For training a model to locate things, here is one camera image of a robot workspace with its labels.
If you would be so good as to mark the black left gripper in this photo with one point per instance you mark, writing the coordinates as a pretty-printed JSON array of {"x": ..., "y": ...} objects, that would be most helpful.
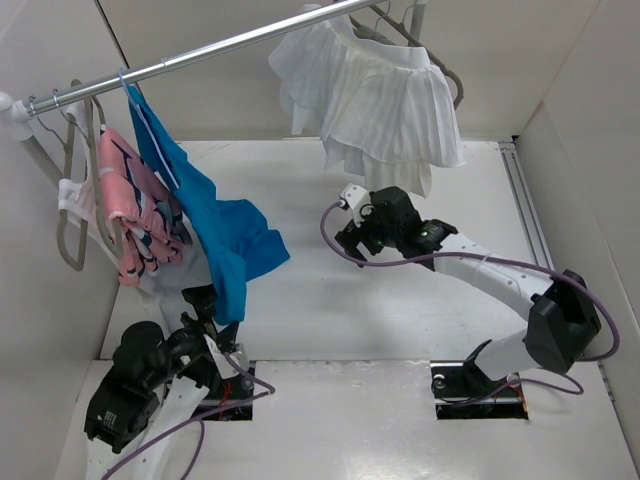
[{"x": 205, "y": 299}]

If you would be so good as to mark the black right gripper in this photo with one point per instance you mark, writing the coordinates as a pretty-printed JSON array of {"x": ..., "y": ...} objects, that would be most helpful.
[{"x": 352, "y": 235}]

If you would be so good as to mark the blue t shirt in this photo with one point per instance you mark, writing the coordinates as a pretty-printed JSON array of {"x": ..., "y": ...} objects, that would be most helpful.
[{"x": 235, "y": 236}]

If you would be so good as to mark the light blue wire hanger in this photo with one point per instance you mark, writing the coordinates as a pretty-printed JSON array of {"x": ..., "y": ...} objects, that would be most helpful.
[{"x": 143, "y": 120}]

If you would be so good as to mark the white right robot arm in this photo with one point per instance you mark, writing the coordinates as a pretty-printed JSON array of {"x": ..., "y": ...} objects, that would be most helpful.
[{"x": 557, "y": 307}]

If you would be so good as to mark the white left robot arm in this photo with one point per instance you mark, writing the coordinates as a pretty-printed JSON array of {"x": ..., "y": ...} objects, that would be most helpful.
[{"x": 157, "y": 381}]

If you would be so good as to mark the grey hanger holding skirt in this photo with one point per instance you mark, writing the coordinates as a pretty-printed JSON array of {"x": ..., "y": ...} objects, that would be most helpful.
[{"x": 401, "y": 27}]

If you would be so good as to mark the grey velvet hanger outer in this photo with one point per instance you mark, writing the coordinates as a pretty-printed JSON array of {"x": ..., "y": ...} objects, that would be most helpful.
[{"x": 75, "y": 261}]

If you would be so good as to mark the grey velvet hanger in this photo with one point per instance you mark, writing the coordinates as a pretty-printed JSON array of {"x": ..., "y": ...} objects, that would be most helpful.
[
  {"x": 75, "y": 261},
  {"x": 108, "y": 230}
]

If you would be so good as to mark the grey velvet hanger inner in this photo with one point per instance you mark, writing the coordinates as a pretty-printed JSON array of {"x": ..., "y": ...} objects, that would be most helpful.
[{"x": 108, "y": 230}]

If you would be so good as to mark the pink shark print garment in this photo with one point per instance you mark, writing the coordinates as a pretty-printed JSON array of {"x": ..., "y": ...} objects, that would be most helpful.
[{"x": 149, "y": 215}]

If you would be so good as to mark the white pleated skirt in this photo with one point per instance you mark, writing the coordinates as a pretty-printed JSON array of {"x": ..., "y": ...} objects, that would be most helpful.
[{"x": 383, "y": 112}]

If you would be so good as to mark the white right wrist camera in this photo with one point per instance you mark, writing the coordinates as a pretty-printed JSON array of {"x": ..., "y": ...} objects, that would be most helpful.
[{"x": 356, "y": 200}]

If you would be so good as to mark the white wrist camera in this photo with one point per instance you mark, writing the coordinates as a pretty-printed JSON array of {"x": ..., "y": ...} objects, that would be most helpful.
[
  {"x": 356, "y": 200},
  {"x": 229, "y": 365}
]

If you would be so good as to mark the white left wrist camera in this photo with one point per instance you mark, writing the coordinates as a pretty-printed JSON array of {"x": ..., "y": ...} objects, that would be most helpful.
[{"x": 229, "y": 365}]

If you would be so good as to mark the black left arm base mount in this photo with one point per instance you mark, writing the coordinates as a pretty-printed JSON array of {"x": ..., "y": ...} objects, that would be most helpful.
[{"x": 225, "y": 392}]

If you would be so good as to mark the aluminium rail right edge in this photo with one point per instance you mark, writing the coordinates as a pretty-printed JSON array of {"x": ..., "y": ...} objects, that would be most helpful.
[{"x": 526, "y": 209}]

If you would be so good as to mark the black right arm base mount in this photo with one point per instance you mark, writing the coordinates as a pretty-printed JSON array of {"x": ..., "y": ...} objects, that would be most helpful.
[{"x": 463, "y": 392}]

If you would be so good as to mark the silver clothes rack rail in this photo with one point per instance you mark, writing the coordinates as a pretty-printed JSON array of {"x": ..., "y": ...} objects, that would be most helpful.
[{"x": 25, "y": 110}]

